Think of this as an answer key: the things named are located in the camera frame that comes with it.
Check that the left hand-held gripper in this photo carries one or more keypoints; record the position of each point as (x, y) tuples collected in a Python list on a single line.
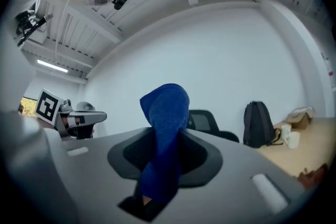
[(47, 107)]

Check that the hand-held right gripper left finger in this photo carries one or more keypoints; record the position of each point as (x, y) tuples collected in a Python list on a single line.
[(99, 178)]

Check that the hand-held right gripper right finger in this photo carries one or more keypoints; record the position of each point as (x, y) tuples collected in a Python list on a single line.
[(231, 191)]

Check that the blue cloth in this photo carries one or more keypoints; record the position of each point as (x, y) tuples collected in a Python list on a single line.
[(165, 126)]

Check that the brown object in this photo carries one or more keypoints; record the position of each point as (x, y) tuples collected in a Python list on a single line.
[(315, 175)]

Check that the long ceiling light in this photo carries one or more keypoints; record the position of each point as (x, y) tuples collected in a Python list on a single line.
[(52, 66)]

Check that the black backpack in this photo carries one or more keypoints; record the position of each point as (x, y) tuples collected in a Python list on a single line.
[(257, 126)]

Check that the black office chair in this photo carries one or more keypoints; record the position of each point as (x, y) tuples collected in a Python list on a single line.
[(202, 122)]

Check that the white cup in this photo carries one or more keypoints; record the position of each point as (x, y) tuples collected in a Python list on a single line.
[(286, 131), (294, 140)]

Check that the light wooden desk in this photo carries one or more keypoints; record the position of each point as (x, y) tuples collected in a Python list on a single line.
[(312, 154)]

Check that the black chest harness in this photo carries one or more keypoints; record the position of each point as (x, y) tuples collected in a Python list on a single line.
[(26, 23)]

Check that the person's white shirt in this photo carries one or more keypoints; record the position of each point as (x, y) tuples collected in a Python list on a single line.
[(26, 2)]

